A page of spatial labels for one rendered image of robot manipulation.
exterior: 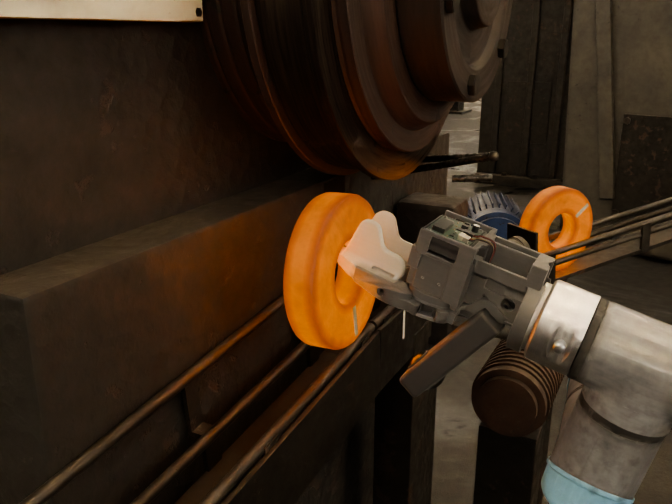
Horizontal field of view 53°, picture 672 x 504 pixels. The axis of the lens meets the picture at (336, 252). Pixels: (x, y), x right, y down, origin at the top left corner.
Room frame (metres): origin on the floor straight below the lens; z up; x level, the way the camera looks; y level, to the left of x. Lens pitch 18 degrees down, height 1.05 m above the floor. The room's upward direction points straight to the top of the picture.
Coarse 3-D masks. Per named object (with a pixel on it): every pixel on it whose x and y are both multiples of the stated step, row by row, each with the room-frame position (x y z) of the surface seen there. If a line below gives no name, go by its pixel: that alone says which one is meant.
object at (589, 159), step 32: (576, 0) 3.42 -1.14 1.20; (608, 0) 3.29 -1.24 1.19; (640, 0) 3.23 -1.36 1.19; (576, 32) 3.41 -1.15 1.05; (608, 32) 3.28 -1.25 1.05; (640, 32) 3.21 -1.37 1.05; (576, 64) 3.40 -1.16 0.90; (608, 64) 3.27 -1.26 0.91; (640, 64) 3.20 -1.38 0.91; (576, 96) 3.39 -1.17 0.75; (608, 96) 3.26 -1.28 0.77; (640, 96) 3.19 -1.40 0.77; (576, 128) 3.38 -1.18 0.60; (608, 128) 3.25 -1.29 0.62; (640, 128) 3.16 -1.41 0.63; (576, 160) 3.36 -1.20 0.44; (608, 160) 3.23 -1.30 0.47; (640, 160) 3.15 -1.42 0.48; (608, 192) 3.22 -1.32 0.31; (640, 192) 3.14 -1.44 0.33; (608, 224) 3.24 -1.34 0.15
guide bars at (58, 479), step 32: (256, 320) 0.68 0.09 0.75; (224, 352) 0.63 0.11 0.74; (192, 384) 0.59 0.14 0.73; (256, 384) 0.65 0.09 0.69; (128, 416) 0.52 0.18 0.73; (192, 416) 0.58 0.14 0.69; (224, 416) 0.60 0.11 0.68; (96, 448) 0.48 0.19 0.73; (192, 448) 0.55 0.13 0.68; (64, 480) 0.44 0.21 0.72; (160, 480) 0.51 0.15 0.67
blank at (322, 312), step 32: (320, 224) 0.60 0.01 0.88; (352, 224) 0.65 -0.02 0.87; (288, 256) 0.59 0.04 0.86; (320, 256) 0.59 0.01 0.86; (288, 288) 0.58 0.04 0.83; (320, 288) 0.58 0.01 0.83; (352, 288) 0.66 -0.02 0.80; (288, 320) 0.59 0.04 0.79; (320, 320) 0.58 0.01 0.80; (352, 320) 0.64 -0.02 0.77
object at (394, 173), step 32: (256, 0) 0.66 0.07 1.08; (288, 0) 0.64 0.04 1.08; (320, 0) 0.64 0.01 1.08; (288, 32) 0.65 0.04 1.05; (320, 32) 0.64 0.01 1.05; (288, 64) 0.67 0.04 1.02; (320, 64) 0.64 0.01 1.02; (288, 96) 0.69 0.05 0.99; (320, 96) 0.65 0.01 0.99; (320, 128) 0.70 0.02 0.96; (352, 128) 0.70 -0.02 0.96; (352, 160) 0.71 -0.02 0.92; (384, 160) 0.77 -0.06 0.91; (416, 160) 0.86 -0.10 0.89
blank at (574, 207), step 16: (544, 192) 1.20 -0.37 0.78; (560, 192) 1.19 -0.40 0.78; (576, 192) 1.20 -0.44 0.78; (528, 208) 1.18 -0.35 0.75; (544, 208) 1.17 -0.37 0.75; (560, 208) 1.19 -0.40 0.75; (576, 208) 1.21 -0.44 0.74; (528, 224) 1.17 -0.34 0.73; (544, 224) 1.17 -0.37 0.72; (576, 224) 1.21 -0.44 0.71; (544, 240) 1.17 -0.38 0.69; (560, 240) 1.22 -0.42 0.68; (576, 240) 1.21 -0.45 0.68; (560, 256) 1.19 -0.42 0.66
